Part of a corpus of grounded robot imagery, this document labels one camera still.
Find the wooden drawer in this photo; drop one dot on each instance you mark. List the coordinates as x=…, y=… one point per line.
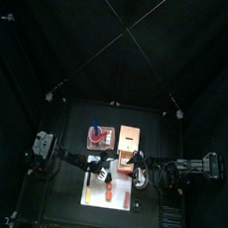
x=124, y=163

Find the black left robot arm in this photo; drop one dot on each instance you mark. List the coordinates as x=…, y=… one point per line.
x=65, y=154

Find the yellow toy food stick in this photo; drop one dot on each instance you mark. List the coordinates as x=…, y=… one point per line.
x=87, y=195

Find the small black round lid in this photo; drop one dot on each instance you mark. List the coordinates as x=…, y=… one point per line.
x=137, y=204

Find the white cutting board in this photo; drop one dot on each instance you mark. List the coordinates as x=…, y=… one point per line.
x=117, y=192

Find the red toy food stick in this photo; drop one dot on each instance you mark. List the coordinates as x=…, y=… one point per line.
x=127, y=199

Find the orange toy carrot top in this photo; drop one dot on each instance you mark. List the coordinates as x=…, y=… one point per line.
x=108, y=186

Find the red toy spoon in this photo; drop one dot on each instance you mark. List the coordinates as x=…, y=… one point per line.
x=102, y=135

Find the orange toy carrot piece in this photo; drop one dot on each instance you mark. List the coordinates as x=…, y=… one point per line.
x=108, y=195

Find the black stick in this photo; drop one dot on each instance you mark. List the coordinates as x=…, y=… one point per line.
x=88, y=180

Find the silver frame corner bracket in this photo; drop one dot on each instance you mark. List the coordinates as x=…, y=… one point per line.
x=114, y=103
x=9, y=17
x=49, y=96
x=179, y=114

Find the blue toy utensil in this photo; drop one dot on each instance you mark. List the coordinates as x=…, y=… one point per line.
x=94, y=125

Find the red rimmed clear cup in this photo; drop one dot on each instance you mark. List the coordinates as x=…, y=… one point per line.
x=95, y=136

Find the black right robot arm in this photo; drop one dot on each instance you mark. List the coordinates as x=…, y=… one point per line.
x=187, y=165

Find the pink transparent tray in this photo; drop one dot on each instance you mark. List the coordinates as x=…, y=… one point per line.
x=100, y=139

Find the wooden box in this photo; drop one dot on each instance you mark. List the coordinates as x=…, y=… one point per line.
x=129, y=139

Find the white checkered item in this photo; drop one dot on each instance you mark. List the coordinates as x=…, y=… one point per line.
x=108, y=139

